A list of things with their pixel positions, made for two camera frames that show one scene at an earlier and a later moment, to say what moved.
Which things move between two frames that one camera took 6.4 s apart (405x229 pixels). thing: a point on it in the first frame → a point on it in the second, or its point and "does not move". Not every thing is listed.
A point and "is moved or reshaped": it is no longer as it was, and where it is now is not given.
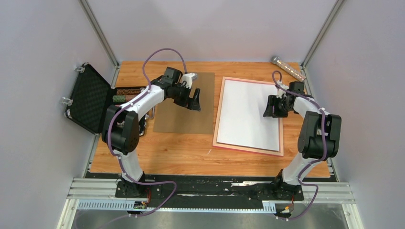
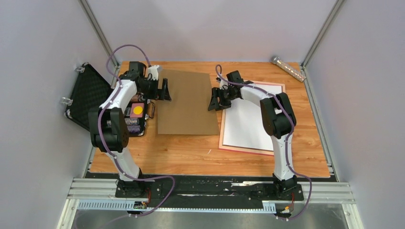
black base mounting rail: x=207 y=192 does not move
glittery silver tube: x=276 y=59 does not move
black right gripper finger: x=268 y=111 → x=216 y=103
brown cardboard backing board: x=169 y=117 does not move
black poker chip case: x=91 y=94 does not move
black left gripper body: x=181 y=94 → x=150 y=89
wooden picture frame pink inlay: x=280 y=152 is moved or reshaped
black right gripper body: x=281 y=109 → x=227 y=97
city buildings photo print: x=241 y=119 does not move
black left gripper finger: x=196 y=101 → x=164 y=94
